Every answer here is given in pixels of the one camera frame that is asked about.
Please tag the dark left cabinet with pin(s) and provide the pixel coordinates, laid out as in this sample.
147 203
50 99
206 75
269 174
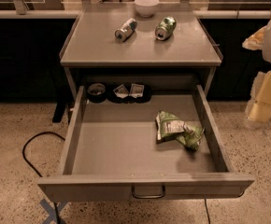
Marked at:
30 69

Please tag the blue white soda can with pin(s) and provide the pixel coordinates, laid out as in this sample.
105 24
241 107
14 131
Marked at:
126 30

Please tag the grey cabinet counter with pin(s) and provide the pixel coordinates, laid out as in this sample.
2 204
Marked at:
179 69

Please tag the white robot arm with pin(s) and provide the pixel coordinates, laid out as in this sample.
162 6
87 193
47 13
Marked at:
266 50

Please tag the black tray with packets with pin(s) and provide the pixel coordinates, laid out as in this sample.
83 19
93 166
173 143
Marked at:
134 93

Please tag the green soda can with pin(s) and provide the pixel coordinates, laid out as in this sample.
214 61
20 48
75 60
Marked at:
165 28

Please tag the dark cabinet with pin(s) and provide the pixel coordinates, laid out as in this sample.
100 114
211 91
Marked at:
30 69
239 67

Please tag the black metal drawer handle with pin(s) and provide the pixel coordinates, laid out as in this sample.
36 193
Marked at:
144 193

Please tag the grey open drawer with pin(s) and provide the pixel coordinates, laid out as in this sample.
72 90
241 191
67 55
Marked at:
101 161

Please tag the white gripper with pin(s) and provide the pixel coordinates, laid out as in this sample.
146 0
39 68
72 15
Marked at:
261 90

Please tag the black tape roll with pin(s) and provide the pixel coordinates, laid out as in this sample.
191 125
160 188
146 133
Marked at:
97 92

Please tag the white bowl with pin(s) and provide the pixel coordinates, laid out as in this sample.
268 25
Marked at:
146 8

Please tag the blue floor tape cross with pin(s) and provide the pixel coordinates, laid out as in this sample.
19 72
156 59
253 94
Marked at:
53 211

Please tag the dark right cabinet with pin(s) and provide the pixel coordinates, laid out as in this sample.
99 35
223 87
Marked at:
239 67

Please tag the green jalapeno chip bag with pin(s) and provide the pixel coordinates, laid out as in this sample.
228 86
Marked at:
170 126

